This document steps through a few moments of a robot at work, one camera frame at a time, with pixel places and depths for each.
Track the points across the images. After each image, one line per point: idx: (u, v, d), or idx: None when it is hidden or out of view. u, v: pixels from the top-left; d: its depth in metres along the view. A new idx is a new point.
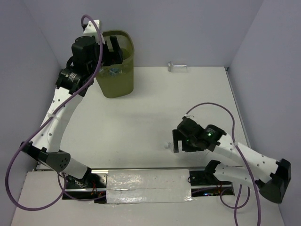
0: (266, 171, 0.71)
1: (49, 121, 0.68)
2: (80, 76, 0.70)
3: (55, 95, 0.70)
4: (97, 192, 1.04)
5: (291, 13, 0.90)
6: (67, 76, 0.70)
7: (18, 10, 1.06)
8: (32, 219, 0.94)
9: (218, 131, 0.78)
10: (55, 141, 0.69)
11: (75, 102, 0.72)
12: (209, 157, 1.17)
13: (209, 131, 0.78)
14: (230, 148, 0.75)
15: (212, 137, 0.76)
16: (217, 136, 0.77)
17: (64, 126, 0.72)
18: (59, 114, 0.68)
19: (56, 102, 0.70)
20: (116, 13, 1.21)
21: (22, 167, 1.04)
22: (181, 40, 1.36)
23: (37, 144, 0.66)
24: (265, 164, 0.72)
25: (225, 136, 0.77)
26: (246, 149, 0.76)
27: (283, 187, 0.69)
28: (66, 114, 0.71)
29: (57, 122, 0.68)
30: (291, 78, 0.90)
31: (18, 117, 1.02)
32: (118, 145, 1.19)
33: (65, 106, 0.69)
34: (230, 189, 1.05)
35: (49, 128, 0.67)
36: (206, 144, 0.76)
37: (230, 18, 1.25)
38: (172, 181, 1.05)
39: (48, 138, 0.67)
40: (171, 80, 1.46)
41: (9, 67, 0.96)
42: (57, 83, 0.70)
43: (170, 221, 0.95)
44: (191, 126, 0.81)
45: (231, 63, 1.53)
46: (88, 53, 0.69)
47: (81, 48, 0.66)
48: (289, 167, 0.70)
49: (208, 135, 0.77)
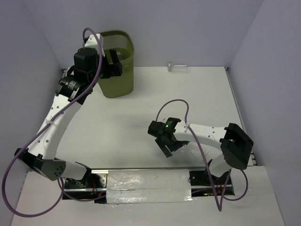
0: (217, 138, 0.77)
1: (46, 128, 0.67)
2: (80, 84, 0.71)
3: (54, 102, 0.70)
4: (97, 192, 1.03)
5: (292, 13, 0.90)
6: (67, 84, 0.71)
7: (18, 10, 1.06)
8: (32, 219, 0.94)
9: (174, 120, 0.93)
10: (52, 149, 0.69)
11: (74, 109, 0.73)
12: (209, 157, 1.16)
13: (168, 123, 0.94)
14: (185, 130, 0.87)
15: (170, 126, 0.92)
16: (173, 124, 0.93)
17: (60, 134, 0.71)
18: (57, 120, 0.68)
19: (54, 109, 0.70)
20: (116, 13, 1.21)
21: (22, 167, 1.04)
22: (181, 39, 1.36)
23: (33, 151, 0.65)
24: (215, 133, 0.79)
25: (180, 123, 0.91)
26: (197, 126, 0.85)
27: (235, 147, 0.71)
28: (64, 121, 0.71)
29: (54, 129, 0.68)
30: (291, 78, 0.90)
31: (18, 117, 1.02)
32: (118, 145, 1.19)
33: (63, 113, 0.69)
34: (231, 189, 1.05)
35: (46, 135, 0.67)
36: (168, 134, 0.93)
37: (231, 18, 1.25)
38: (172, 181, 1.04)
39: (44, 145, 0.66)
40: (171, 80, 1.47)
41: (8, 66, 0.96)
42: (57, 91, 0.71)
43: (170, 221, 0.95)
44: (155, 126, 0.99)
45: (231, 63, 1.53)
46: (89, 63, 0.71)
47: (83, 58, 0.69)
48: (236, 128, 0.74)
49: (166, 127, 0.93)
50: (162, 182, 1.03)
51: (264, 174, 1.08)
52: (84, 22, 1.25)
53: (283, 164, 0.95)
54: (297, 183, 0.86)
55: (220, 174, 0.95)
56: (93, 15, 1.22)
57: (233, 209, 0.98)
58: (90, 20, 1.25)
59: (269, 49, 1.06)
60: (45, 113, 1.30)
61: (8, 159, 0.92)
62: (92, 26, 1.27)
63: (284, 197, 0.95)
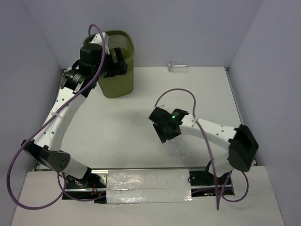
0: (225, 137, 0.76)
1: (52, 119, 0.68)
2: (84, 76, 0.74)
3: (59, 95, 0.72)
4: (97, 192, 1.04)
5: (292, 14, 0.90)
6: (72, 76, 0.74)
7: (18, 11, 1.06)
8: (32, 220, 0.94)
9: (181, 112, 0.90)
10: (57, 141, 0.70)
11: (78, 102, 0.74)
12: (209, 156, 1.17)
13: (175, 114, 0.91)
14: (192, 125, 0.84)
15: (176, 118, 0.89)
16: (180, 116, 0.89)
17: (66, 126, 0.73)
18: (62, 112, 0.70)
19: (59, 101, 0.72)
20: (116, 13, 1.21)
21: (22, 167, 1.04)
22: (181, 39, 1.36)
23: (39, 142, 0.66)
24: (224, 132, 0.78)
25: (187, 116, 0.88)
26: (205, 123, 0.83)
27: (242, 149, 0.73)
28: (69, 114, 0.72)
29: (60, 120, 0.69)
30: (290, 78, 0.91)
31: (19, 117, 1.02)
32: (118, 145, 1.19)
33: (68, 106, 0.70)
34: (230, 189, 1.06)
35: (52, 126, 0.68)
36: (172, 125, 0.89)
37: (230, 19, 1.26)
38: (172, 181, 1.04)
39: (50, 136, 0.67)
40: (171, 80, 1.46)
41: (8, 66, 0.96)
42: (62, 84, 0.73)
43: (171, 221, 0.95)
44: (159, 114, 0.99)
45: (231, 63, 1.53)
46: (94, 57, 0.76)
47: (89, 52, 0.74)
48: (246, 131, 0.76)
49: (172, 118, 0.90)
50: (162, 182, 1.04)
51: (264, 174, 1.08)
52: (84, 22, 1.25)
53: (283, 163, 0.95)
54: (297, 183, 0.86)
55: (220, 175, 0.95)
56: (93, 15, 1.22)
57: (233, 209, 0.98)
58: (90, 20, 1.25)
59: (269, 50, 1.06)
60: (45, 113, 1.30)
61: (8, 160, 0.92)
62: (92, 26, 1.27)
63: (284, 196, 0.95)
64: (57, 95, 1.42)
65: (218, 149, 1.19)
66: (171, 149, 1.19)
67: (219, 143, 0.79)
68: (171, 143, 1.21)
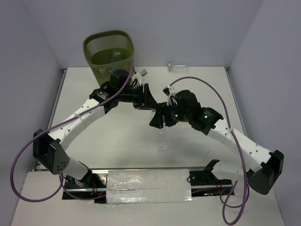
0: (258, 159, 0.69)
1: (73, 119, 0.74)
2: (110, 95, 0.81)
3: (85, 102, 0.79)
4: (97, 191, 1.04)
5: (292, 13, 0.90)
6: (100, 93, 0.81)
7: (18, 11, 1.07)
8: (33, 219, 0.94)
9: (216, 115, 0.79)
10: (68, 140, 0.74)
11: (99, 114, 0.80)
12: (209, 157, 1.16)
13: (206, 113, 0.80)
14: (225, 133, 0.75)
15: (209, 119, 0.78)
16: (214, 119, 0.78)
17: (81, 129, 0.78)
18: (83, 116, 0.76)
19: (83, 108, 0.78)
20: (116, 13, 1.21)
21: (22, 167, 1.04)
22: (181, 39, 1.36)
23: (52, 135, 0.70)
24: (258, 153, 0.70)
25: (222, 120, 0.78)
26: (241, 136, 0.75)
27: (272, 178, 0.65)
28: (87, 120, 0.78)
29: (79, 122, 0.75)
30: (290, 77, 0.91)
31: (19, 117, 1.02)
32: (118, 145, 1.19)
33: (91, 112, 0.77)
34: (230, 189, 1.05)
35: (70, 125, 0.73)
36: (201, 125, 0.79)
37: (231, 18, 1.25)
38: (172, 181, 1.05)
39: (66, 133, 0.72)
40: (171, 80, 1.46)
41: (8, 66, 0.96)
42: (91, 95, 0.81)
43: (170, 221, 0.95)
44: (193, 104, 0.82)
45: (231, 63, 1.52)
46: (121, 82, 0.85)
47: (118, 77, 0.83)
48: (282, 159, 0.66)
49: (204, 117, 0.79)
50: (162, 182, 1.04)
51: None
52: (85, 22, 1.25)
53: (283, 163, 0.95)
54: (297, 183, 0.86)
55: (221, 178, 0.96)
56: (93, 15, 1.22)
57: (233, 209, 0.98)
58: (90, 20, 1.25)
59: (269, 49, 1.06)
60: (45, 113, 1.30)
61: (8, 159, 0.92)
62: (92, 26, 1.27)
63: (284, 196, 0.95)
64: (56, 95, 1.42)
65: (218, 149, 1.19)
66: (171, 149, 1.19)
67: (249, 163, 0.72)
68: (171, 143, 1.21)
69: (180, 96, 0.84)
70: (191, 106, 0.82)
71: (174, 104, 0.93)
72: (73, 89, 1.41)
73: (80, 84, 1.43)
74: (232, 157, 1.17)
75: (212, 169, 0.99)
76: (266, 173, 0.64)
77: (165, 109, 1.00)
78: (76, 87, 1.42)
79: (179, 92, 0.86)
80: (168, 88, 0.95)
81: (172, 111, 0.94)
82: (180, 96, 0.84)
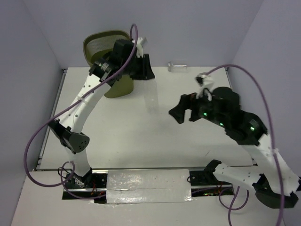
0: (288, 188, 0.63)
1: (77, 103, 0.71)
2: (112, 66, 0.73)
3: (87, 81, 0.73)
4: (97, 192, 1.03)
5: (291, 13, 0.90)
6: (100, 65, 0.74)
7: (18, 11, 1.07)
8: (33, 219, 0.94)
9: (262, 128, 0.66)
10: (80, 123, 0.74)
11: (104, 91, 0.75)
12: (209, 157, 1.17)
13: (252, 124, 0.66)
14: (266, 154, 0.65)
15: (253, 133, 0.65)
16: (258, 132, 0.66)
17: (90, 110, 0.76)
18: (87, 98, 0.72)
19: (85, 87, 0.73)
20: (116, 13, 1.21)
21: (22, 168, 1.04)
22: (181, 39, 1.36)
23: (63, 123, 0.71)
24: (291, 181, 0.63)
25: (266, 136, 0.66)
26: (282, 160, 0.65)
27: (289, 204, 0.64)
28: (93, 100, 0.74)
29: (84, 106, 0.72)
30: (290, 77, 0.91)
31: (19, 117, 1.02)
32: (118, 145, 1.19)
33: (94, 92, 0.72)
34: (230, 189, 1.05)
35: (76, 110, 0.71)
36: (243, 136, 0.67)
37: (231, 18, 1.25)
38: (172, 181, 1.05)
39: (74, 119, 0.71)
40: (171, 80, 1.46)
41: (8, 66, 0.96)
42: (91, 69, 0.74)
43: (170, 221, 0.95)
44: (233, 107, 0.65)
45: (231, 63, 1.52)
46: (125, 52, 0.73)
47: (122, 44, 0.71)
48: None
49: (250, 130, 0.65)
50: (162, 182, 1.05)
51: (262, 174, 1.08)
52: (85, 22, 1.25)
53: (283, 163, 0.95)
54: None
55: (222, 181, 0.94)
56: (93, 15, 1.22)
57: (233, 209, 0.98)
58: (90, 20, 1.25)
59: (269, 49, 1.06)
60: (45, 113, 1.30)
61: (8, 159, 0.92)
62: (92, 26, 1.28)
63: None
64: (57, 95, 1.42)
65: (218, 149, 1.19)
66: (171, 149, 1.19)
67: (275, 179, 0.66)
68: (171, 143, 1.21)
69: (223, 96, 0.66)
70: (233, 110, 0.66)
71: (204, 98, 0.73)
72: (73, 89, 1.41)
73: (80, 84, 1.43)
74: (232, 157, 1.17)
75: (214, 173, 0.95)
76: (293, 205, 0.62)
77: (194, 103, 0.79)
78: (76, 87, 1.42)
79: (218, 91, 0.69)
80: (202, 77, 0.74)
81: (200, 108, 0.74)
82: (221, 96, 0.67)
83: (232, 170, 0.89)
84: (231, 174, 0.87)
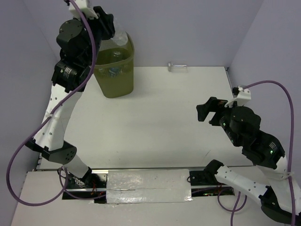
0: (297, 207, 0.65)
1: (47, 121, 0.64)
2: (75, 69, 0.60)
3: (52, 93, 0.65)
4: (96, 192, 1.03)
5: (291, 13, 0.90)
6: (62, 71, 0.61)
7: (17, 11, 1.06)
8: (33, 220, 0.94)
9: (279, 150, 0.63)
10: (59, 140, 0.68)
11: (75, 99, 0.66)
12: (209, 157, 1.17)
13: (272, 147, 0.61)
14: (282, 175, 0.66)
15: (273, 155, 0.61)
16: (276, 154, 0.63)
17: (65, 124, 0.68)
18: (57, 114, 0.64)
19: (53, 100, 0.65)
20: (116, 13, 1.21)
21: (22, 168, 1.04)
22: (181, 39, 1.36)
23: (40, 143, 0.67)
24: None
25: (282, 159, 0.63)
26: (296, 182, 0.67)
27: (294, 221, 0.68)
28: (65, 112, 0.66)
29: (55, 123, 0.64)
30: (290, 77, 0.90)
31: (19, 117, 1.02)
32: (118, 145, 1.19)
33: (62, 106, 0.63)
34: (231, 189, 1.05)
35: (49, 128, 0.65)
36: (260, 158, 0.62)
37: (231, 17, 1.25)
38: (172, 181, 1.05)
39: (49, 138, 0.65)
40: (171, 80, 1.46)
41: (8, 66, 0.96)
42: (54, 79, 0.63)
43: (170, 221, 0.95)
44: (253, 129, 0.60)
45: (231, 63, 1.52)
46: (76, 44, 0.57)
47: (67, 42, 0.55)
48: None
49: (269, 152, 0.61)
50: (162, 182, 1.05)
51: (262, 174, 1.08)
52: None
53: None
54: None
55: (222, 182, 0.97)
56: None
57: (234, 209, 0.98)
58: None
59: (270, 49, 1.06)
60: None
61: (8, 159, 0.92)
62: None
63: None
64: None
65: (218, 149, 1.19)
66: (171, 149, 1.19)
67: (282, 194, 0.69)
68: (171, 143, 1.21)
69: (244, 116, 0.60)
70: (253, 131, 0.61)
71: (229, 110, 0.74)
72: None
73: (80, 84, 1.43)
74: (232, 157, 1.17)
75: (215, 174, 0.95)
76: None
77: (220, 110, 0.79)
78: None
79: (243, 110, 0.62)
80: (239, 90, 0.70)
81: (222, 117, 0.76)
82: (241, 116, 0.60)
83: (237, 176, 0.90)
84: (235, 181, 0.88)
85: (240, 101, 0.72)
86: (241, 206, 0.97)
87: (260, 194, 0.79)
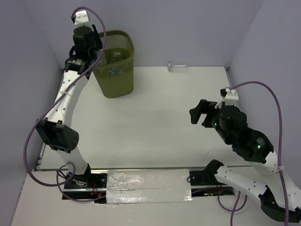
0: (293, 203, 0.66)
1: (61, 97, 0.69)
2: (85, 60, 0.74)
3: (64, 76, 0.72)
4: (97, 192, 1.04)
5: (291, 14, 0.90)
6: (74, 61, 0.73)
7: (18, 11, 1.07)
8: (32, 220, 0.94)
9: (267, 145, 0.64)
10: (68, 117, 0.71)
11: (82, 83, 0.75)
12: (209, 157, 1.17)
13: (259, 142, 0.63)
14: (273, 170, 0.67)
15: (261, 150, 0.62)
16: (265, 149, 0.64)
17: (73, 103, 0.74)
18: (70, 91, 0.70)
19: (66, 83, 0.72)
20: (116, 14, 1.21)
21: (22, 168, 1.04)
22: (181, 39, 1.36)
23: (53, 119, 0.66)
24: (296, 195, 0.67)
25: (272, 154, 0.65)
26: (287, 176, 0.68)
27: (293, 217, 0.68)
28: (75, 92, 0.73)
29: (69, 99, 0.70)
30: (290, 78, 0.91)
31: (19, 117, 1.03)
32: (118, 145, 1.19)
33: (75, 85, 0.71)
34: (230, 189, 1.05)
35: (63, 104, 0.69)
36: (249, 154, 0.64)
37: (231, 18, 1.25)
38: (172, 181, 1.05)
39: (63, 112, 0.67)
40: (171, 80, 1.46)
41: (9, 67, 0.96)
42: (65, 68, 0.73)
43: (170, 221, 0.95)
44: (239, 125, 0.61)
45: (231, 63, 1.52)
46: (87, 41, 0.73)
47: (82, 36, 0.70)
48: None
49: (257, 148, 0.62)
50: (162, 182, 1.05)
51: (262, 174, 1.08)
52: None
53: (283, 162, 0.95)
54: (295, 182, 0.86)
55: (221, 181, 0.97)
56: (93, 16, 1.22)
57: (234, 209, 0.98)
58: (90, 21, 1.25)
59: (269, 49, 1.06)
60: None
61: (8, 160, 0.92)
62: None
63: None
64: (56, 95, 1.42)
65: (218, 149, 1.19)
66: (171, 149, 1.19)
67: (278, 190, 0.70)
68: (171, 143, 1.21)
69: (229, 114, 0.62)
70: (239, 128, 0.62)
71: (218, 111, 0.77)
72: None
73: None
74: (232, 157, 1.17)
75: (215, 174, 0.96)
76: (299, 219, 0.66)
77: (211, 111, 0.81)
78: None
79: (230, 108, 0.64)
80: (226, 91, 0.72)
81: (213, 118, 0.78)
82: (227, 114, 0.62)
83: (236, 174, 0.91)
84: (234, 181, 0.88)
85: (228, 102, 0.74)
86: (241, 206, 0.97)
87: (260, 194, 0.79)
